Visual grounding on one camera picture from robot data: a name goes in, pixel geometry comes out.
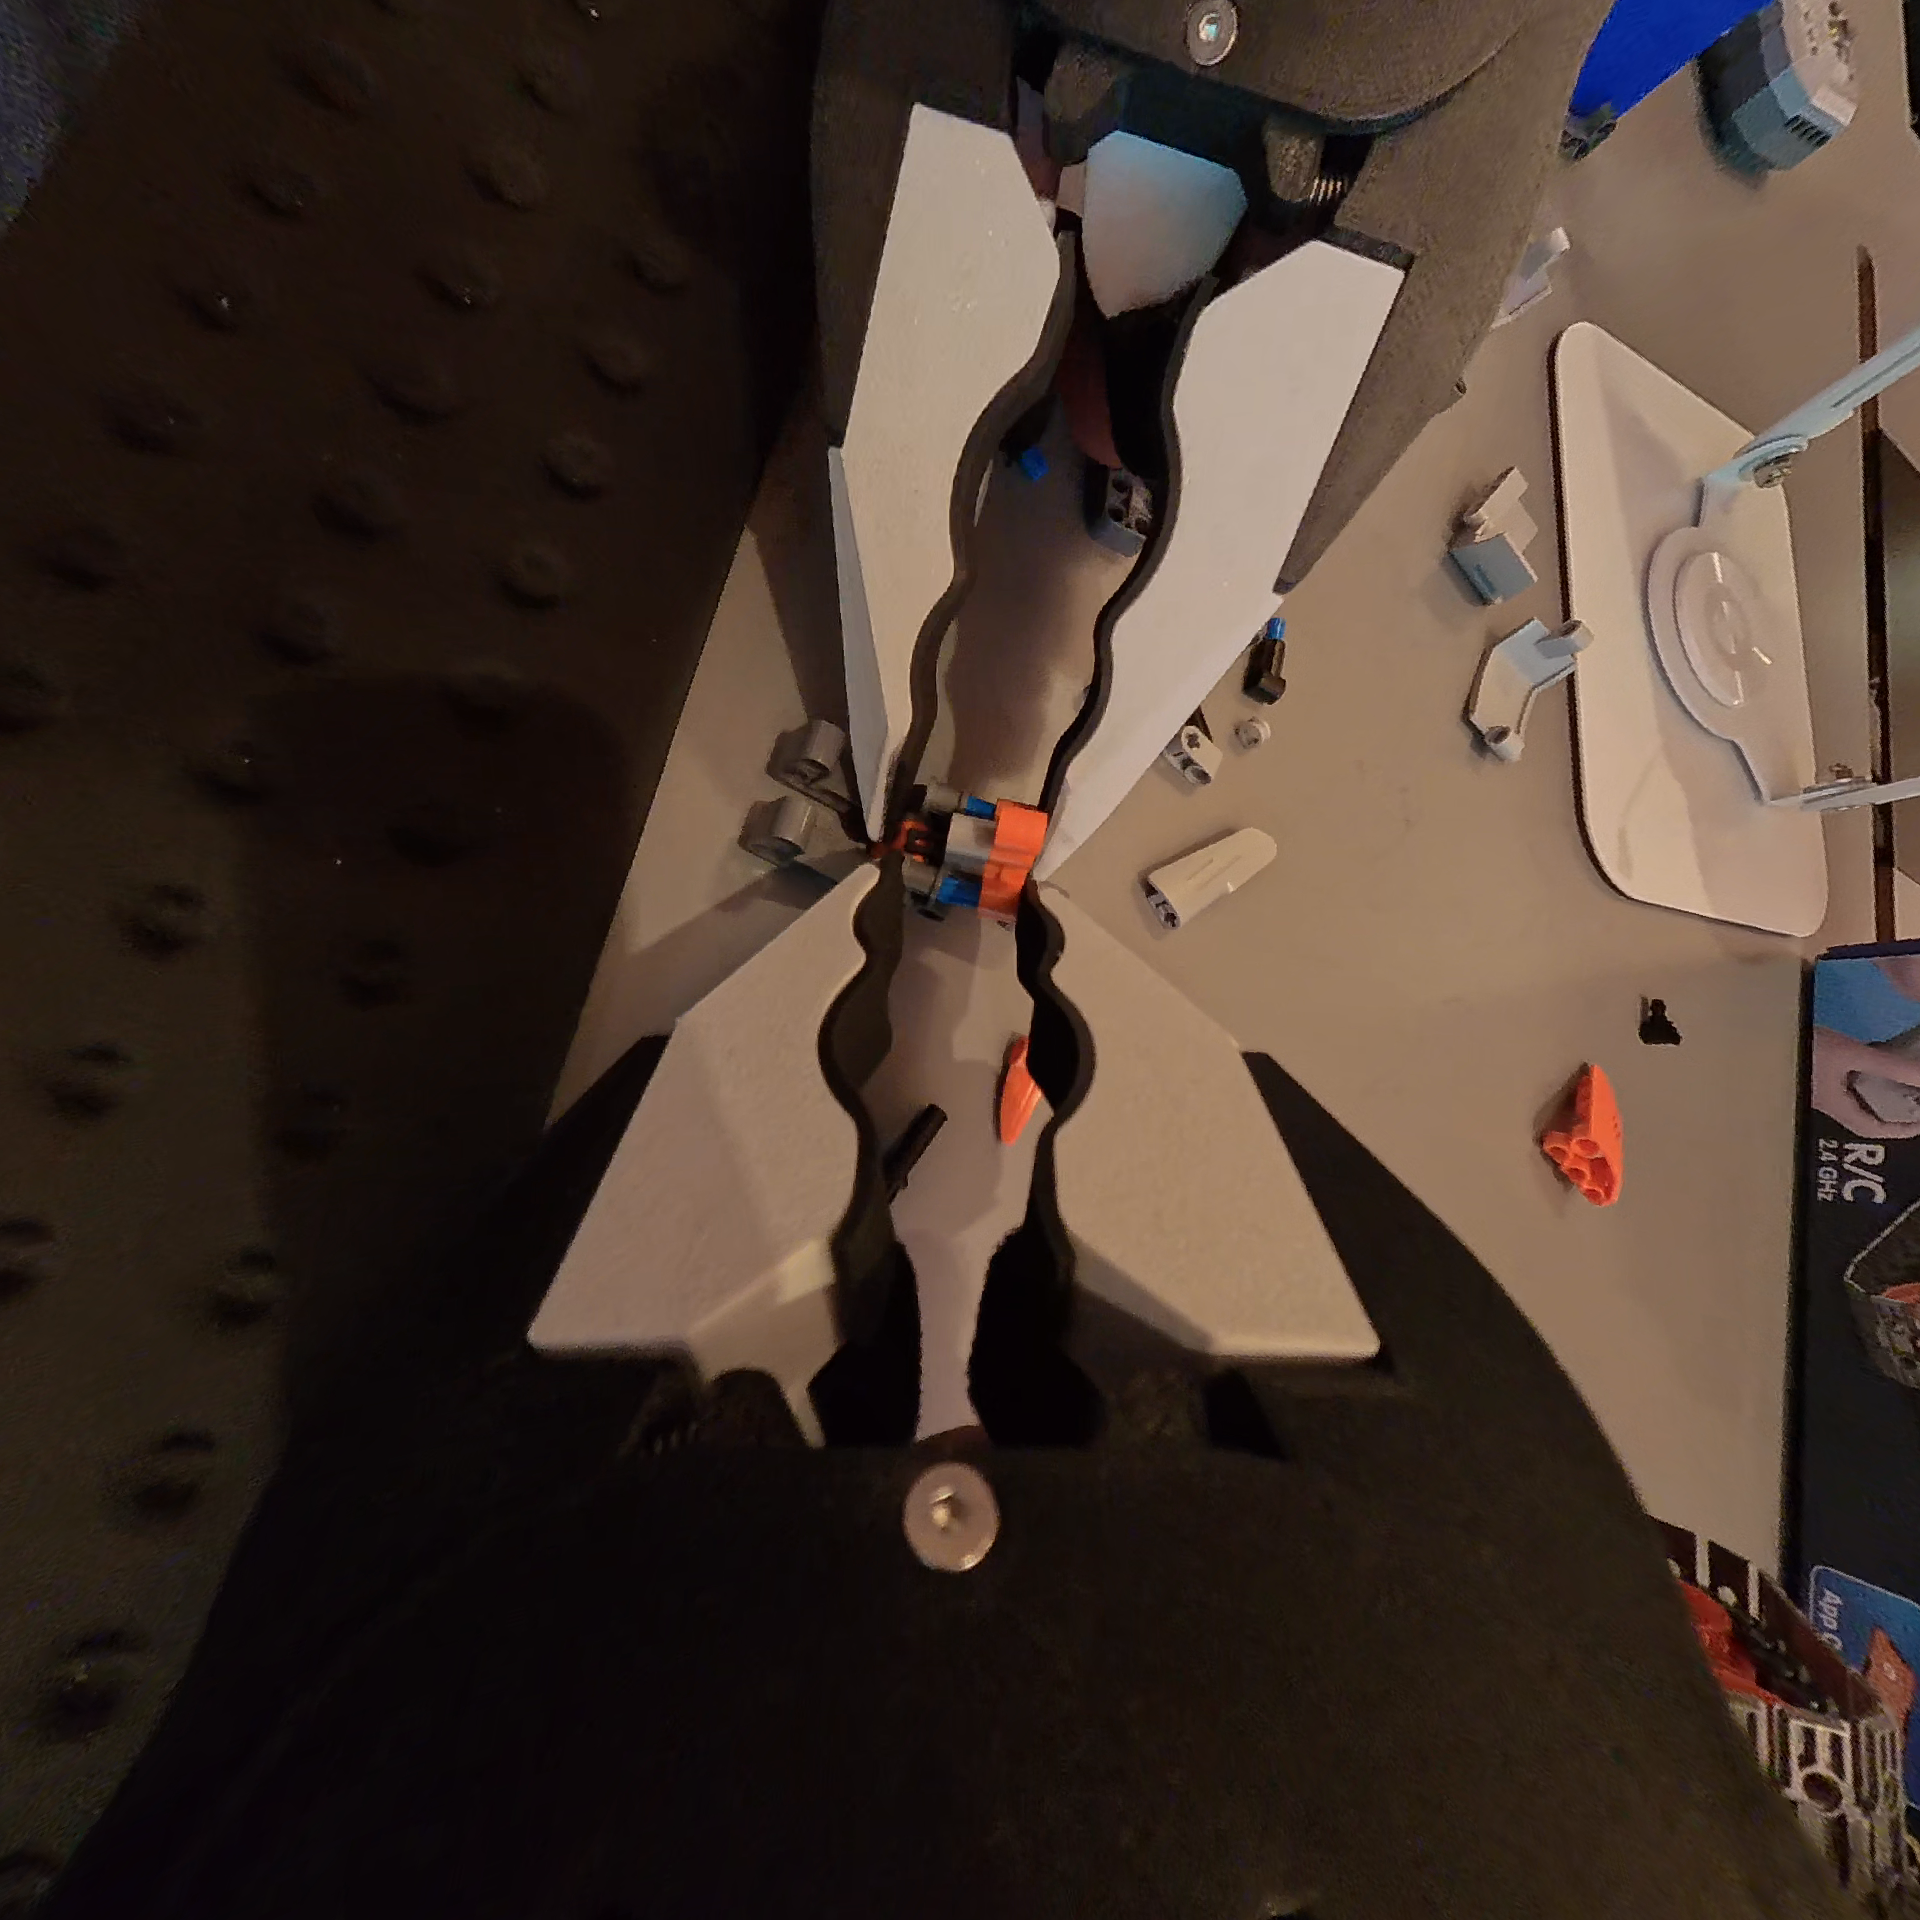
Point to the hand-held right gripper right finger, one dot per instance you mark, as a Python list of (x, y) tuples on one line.
[(1201, 1200)]

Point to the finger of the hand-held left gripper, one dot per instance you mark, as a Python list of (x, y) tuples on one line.
[(931, 299), (1276, 421)]

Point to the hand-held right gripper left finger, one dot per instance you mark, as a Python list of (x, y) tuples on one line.
[(690, 1200)]

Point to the orange pointed brick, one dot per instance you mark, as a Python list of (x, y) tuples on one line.
[(1017, 1095)]

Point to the orange pin connector cluster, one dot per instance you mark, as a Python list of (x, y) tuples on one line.
[(1013, 840)]

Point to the black angled connector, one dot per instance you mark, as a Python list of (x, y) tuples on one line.
[(1586, 133)]

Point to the pile of light grey panels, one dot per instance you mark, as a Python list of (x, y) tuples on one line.
[(1539, 271)]

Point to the blue plastic bin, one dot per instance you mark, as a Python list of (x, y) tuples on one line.
[(1650, 43)]

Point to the black blue pin connector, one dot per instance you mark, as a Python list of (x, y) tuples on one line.
[(1270, 669)]

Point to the light grey box panel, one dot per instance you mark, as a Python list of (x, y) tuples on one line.
[(1488, 555)]

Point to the grey toy battery hub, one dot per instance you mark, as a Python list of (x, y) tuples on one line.
[(1786, 90)]

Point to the white curved blade panel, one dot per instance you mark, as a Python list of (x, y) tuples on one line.
[(1206, 879)]

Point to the light grey curved panel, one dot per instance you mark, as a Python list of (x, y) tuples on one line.
[(1516, 661)]

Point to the light grey two-hole connector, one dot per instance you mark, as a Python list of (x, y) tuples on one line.
[(1194, 753)]

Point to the orange wedge brick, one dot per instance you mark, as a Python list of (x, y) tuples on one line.
[(1586, 1141)]

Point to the small black brick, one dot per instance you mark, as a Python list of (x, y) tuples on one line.
[(1658, 1022)]

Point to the white book stand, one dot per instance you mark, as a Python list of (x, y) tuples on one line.
[(1650, 826)]

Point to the black perforated pad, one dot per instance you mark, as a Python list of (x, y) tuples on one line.
[(300, 751)]

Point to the dark blue robot kit box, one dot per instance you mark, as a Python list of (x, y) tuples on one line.
[(1861, 1277)]

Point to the grey tracked toy robot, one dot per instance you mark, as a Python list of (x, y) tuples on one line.
[(1798, 1723)]

